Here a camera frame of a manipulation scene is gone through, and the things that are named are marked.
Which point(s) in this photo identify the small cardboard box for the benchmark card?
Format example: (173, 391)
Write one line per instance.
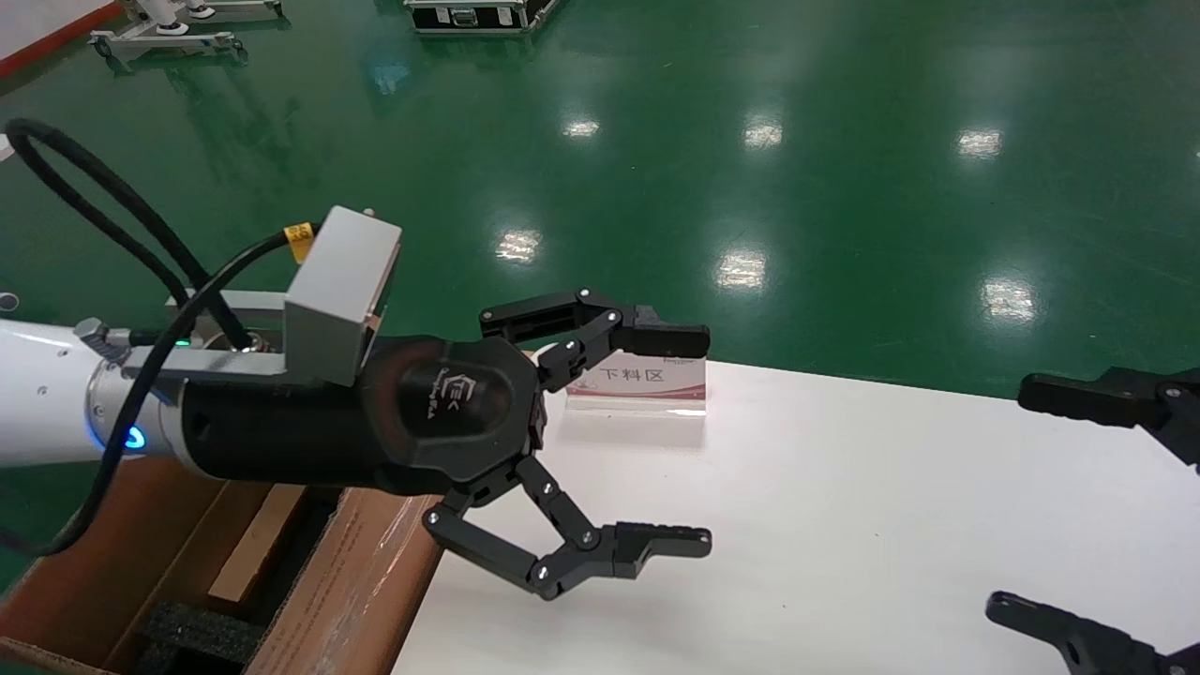
(258, 544)

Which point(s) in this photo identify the black foam block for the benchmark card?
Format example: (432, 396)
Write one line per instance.
(197, 633)

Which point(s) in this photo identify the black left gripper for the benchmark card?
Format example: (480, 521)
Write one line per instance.
(441, 408)

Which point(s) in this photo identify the black aluminium flight case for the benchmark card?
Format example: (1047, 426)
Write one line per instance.
(469, 14)

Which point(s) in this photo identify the large cardboard box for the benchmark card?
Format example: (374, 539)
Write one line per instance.
(366, 581)

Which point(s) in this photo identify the white metal wheeled frame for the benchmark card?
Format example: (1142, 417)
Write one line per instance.
(244, 9)
(169, 42)

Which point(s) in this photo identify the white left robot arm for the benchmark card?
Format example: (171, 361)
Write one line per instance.
(42, 394)

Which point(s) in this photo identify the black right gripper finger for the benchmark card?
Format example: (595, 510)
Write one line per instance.
(1078, 398)
(1078, 639)

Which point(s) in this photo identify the clear acrylic sign holder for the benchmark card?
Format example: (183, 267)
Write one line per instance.
(656, 384)

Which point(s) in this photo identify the small grey round object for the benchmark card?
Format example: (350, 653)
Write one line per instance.
(7, 302)

